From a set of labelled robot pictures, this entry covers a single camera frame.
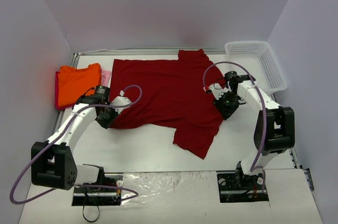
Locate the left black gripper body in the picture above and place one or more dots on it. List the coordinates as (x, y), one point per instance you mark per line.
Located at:
(106, 121)

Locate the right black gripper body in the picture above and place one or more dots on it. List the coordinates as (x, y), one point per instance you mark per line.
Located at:
(225, 109)

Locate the dark red t-shirt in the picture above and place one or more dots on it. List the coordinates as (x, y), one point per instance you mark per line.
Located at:
(170, 94)

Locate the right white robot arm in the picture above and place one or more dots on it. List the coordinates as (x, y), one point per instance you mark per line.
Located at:
(275, 128)

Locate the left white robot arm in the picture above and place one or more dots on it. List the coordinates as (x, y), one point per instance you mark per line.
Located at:
(53, 163)

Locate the folded light pink t-shirt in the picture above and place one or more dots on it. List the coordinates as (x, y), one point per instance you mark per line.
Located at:
(105, 77)

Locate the folded orange t-shirt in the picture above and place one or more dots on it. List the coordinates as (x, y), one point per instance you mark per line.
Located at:
(75, 82)

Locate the white plastic basket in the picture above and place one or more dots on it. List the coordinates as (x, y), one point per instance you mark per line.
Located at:
(259, 59)

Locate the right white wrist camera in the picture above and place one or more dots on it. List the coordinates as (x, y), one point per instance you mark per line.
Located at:
(215, 89)

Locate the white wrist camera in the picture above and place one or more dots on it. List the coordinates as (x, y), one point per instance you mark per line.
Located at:
(121, 102)
(215, 89)

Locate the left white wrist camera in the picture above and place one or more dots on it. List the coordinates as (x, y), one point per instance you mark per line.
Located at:
(121, 102)

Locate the aluminium table frame rail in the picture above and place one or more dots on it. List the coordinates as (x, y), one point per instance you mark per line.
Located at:
(141, 51)

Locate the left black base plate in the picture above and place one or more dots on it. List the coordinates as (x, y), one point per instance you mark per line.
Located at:
(99, 197)

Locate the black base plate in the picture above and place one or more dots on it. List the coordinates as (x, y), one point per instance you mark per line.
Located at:
(232, 192)
(99, 197)

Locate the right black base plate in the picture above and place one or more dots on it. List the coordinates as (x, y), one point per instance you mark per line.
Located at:
(232, 192)

